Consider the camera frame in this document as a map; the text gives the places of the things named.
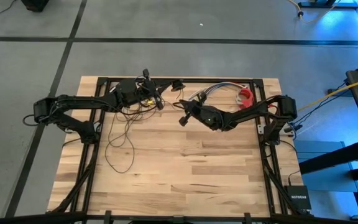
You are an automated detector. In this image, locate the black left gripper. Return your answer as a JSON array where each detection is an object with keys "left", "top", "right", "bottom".
[{"left": 115, "top": 68, "right": 174, "bottom": 110}]

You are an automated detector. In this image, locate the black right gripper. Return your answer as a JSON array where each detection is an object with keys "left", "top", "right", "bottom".
[{"left": 178, "top": 92, "right": 230, "bottom": 132}]

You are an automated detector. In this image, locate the black round cord spool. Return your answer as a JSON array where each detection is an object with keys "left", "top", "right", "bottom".
[{"left": 170, "top": 79, "right": 186, "bottom": 93}]

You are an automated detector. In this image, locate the long thin black cord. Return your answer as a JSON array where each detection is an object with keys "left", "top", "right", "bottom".
[{"left": 104, "top": 81, "right": 188, "bottom": 174}]

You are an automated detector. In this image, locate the red tape dispenser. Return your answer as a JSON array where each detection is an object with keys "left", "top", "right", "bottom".
[{"left": 238, "top": 88, "right": 255, "bottom": 110}]

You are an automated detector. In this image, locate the black stand base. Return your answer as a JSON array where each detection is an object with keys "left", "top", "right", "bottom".
[{"left": 297, "top": 0, "right": 358, "bottom": 9}]

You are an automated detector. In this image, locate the bundle of coloured wires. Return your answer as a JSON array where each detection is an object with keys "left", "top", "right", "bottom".
[{"left": 188, "top": 82, "right": 245, "bottom": 102}]

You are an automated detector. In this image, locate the colourful cable bundle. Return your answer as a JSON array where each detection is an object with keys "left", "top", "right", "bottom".
[{"left": 197, "top": 82, "right": 249, "bottom": 96}]

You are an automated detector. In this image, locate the black switch cable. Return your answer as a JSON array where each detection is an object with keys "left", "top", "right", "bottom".
[{"left": 287, "top": 169, "right": 301, "bottom": 187}]

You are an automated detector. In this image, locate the black Netgear network switch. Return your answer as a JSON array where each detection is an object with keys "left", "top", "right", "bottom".
[{"left": 283, "top": 185, "right": 312, "bottom": 211}]

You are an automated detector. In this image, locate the beige cable with plug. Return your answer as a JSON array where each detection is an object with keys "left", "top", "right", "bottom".
[{"left": 287, "top": 0, "right": 343, "bottom": 24}]

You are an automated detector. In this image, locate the yellow hanging cable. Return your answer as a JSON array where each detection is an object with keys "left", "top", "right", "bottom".
[{"left": 296, "top": 74, "right": 358, "bottom": 112}]

